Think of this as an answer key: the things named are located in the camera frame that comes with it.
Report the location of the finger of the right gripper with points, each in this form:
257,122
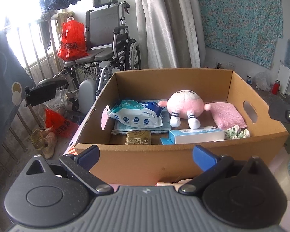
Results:
280,111

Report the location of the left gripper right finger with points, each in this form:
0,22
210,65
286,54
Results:
214,168

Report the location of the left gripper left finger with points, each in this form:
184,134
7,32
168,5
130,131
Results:
72,174

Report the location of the pink mesh sponge cloth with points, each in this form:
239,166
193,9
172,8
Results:
225,115

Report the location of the pink white plush toy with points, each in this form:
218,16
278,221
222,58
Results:
185,104

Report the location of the red bottle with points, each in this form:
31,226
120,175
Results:
275,87

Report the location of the white water dispenser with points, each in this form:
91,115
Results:
284,79

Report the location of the green white scrunchie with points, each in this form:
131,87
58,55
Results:
236,133

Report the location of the blue white mask box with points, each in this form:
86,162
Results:
186,136

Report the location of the brown cardboard box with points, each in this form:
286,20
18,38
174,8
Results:
146,165

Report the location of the red bag on floor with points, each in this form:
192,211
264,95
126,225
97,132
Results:
59,125

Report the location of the clear tape roll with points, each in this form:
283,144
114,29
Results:
282,175

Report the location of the gold small box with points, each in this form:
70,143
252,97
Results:
138,138

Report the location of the white blue wet wipes pack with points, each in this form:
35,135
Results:
137,113

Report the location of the black footrest pad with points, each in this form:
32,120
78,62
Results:
44,91

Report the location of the teal floral cloth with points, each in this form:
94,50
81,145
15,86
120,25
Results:
247,29

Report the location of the dark blue patterned curtain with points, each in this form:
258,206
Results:
13,81

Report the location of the grey wheelchair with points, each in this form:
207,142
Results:
109,46

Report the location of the red plastic bag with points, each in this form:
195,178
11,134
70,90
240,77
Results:
73,43

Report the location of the grey curtain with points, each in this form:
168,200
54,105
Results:
170,34

